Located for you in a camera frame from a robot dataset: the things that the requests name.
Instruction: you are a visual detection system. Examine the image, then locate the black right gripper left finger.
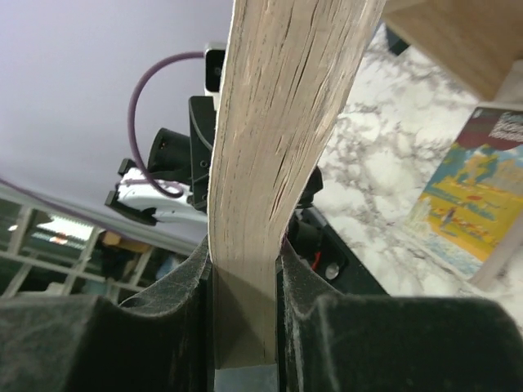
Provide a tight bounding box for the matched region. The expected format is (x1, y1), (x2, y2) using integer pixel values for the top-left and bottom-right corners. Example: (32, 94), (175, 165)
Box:
(1, 243), (214, 391)

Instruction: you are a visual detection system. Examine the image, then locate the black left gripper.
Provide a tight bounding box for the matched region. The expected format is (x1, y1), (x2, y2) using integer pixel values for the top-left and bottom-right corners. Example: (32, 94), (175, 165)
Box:
(189, 96), (216, 212)

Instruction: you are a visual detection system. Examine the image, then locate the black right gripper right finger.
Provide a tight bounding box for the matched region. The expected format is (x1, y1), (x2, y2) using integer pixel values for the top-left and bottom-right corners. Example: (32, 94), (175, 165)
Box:
(276, 244), (522, 391)

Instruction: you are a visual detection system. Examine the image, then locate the purple green bottom book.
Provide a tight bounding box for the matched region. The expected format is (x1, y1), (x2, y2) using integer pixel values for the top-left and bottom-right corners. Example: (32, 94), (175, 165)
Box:
(208, 0), (384, 369)

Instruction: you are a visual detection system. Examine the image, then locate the Brideshead Revisited paperback book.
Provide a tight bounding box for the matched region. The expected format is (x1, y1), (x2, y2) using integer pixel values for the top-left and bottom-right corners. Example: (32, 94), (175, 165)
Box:
(404, 102), (522, 290)

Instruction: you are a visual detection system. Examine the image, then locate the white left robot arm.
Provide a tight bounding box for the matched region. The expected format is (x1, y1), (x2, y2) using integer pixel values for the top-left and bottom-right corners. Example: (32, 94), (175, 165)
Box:
(105, 96), (217, 226)

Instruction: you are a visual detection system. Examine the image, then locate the wooden bookshelf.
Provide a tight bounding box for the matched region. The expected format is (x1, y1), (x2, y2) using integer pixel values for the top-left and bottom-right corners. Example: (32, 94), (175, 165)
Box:
(382, 0), (522, 100)

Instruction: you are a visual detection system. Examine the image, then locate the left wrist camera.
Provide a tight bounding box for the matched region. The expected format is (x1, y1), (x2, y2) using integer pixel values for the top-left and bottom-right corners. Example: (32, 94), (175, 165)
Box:
(203, 42), (226, 96)

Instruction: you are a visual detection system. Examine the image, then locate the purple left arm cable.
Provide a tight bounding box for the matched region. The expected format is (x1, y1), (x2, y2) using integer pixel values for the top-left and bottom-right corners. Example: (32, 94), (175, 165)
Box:
(0, 51), (205, 240)

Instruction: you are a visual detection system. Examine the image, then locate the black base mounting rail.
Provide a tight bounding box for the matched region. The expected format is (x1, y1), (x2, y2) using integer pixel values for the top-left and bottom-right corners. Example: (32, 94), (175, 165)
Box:
(287, 167), (387, 296)

